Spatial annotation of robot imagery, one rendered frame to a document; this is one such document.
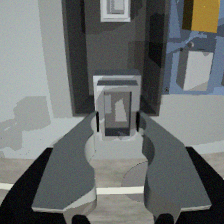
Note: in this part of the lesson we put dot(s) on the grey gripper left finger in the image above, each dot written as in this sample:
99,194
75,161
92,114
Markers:
59,183

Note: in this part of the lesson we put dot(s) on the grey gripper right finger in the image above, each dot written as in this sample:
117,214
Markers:
178,181

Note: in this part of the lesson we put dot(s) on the yellow block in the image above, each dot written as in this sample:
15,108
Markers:
201,15

